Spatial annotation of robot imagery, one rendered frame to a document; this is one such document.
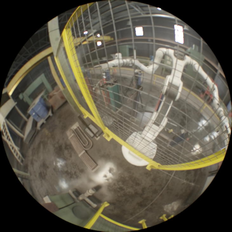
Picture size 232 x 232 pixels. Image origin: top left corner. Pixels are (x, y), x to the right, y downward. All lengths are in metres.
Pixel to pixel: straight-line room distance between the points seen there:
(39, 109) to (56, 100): 1.00
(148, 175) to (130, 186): 0.40
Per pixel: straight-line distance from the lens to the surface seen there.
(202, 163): 0.61
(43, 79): 9.88
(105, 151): 1.50
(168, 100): 0.87
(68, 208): 1.76
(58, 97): 3.57
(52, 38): 2.16
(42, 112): 3.93
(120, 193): 1.61
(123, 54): 10.63
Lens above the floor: 1.43
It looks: 51 degrees down
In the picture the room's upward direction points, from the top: 10 degrees counter-clockwise
